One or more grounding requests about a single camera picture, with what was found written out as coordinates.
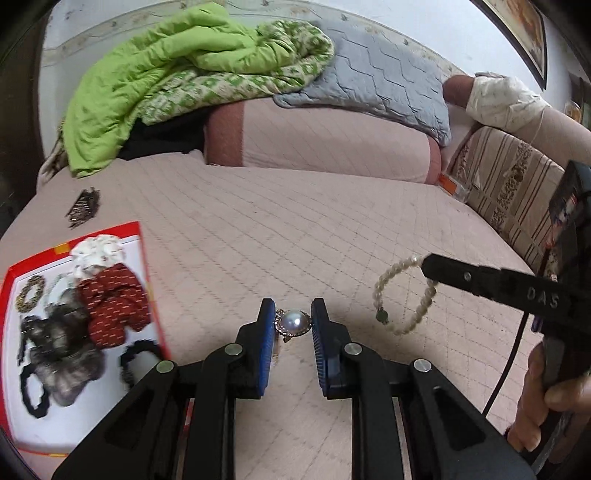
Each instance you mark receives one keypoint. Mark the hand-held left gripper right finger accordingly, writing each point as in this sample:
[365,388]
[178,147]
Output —
[321,346]

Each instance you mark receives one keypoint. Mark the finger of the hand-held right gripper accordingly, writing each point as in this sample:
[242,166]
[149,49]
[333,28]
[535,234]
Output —
[461,277]

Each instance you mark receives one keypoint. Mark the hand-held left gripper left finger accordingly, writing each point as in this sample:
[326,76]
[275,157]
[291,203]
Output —
[265,341]

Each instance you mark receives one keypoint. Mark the red patterned scrunchie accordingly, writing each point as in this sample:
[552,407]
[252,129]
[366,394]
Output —
[113,304]

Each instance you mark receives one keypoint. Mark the red cardboard tray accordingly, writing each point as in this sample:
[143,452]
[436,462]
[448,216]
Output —
[134,244]

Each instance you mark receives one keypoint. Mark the grey fur scrunchie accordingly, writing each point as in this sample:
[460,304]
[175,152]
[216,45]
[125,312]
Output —
[64,350]

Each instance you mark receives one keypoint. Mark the person's right hand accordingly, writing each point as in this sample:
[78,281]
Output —
[531,397]

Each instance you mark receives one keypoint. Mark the orange plastic packet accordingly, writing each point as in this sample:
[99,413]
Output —
[448,184]

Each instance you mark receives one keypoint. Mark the striped floral cushion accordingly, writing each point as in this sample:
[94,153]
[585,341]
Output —
[508,184]

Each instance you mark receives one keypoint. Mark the pink quilted bed cover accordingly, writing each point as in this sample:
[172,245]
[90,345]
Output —
[300,230]

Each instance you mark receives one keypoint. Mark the beige cushion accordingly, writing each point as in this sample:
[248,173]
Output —
[563,138]

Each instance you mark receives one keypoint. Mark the cream pillow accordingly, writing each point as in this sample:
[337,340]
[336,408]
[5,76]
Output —
[503,99]

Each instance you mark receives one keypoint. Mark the brown pink pillow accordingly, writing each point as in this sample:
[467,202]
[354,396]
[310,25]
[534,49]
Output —
[457,90]

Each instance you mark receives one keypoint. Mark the white scrunchie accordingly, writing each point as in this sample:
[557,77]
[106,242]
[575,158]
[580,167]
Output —
[99,251]

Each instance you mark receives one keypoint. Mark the pink bolster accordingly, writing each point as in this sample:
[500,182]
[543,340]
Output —
[323,138]

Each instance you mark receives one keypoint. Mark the grey quilted pillow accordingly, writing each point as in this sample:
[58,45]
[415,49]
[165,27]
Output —
[383,78]

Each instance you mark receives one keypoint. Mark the dark hair clip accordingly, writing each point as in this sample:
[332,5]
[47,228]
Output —
[83,207]

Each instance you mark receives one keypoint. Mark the dark framed picture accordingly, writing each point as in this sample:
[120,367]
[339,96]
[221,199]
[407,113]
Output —
[521,27]

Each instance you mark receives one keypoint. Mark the leopard patterned cloth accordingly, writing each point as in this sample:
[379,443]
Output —
[48,161]

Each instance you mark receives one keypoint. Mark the green quilt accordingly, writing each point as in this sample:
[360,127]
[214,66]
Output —
[161,60]

